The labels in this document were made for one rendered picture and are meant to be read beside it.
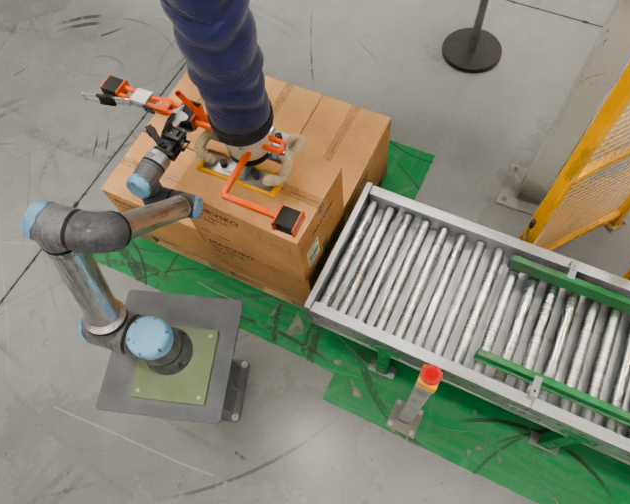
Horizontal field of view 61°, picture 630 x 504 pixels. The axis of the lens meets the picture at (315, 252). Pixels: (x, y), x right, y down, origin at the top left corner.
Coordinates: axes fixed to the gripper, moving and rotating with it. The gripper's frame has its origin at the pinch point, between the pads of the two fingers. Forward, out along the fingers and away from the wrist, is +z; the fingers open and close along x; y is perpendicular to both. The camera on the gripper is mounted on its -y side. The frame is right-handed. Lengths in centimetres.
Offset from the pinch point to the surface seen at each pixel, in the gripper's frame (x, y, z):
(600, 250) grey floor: -124, 186, 81
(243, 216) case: -29.7, 29.6, -18.4
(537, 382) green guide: -60, 160, -26
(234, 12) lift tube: 61, 38, -4
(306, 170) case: -30, 44, 11
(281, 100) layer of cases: -69, -3, 70
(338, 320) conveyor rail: -65, 77, -33
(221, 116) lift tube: 22.6, 28.3, -10.3
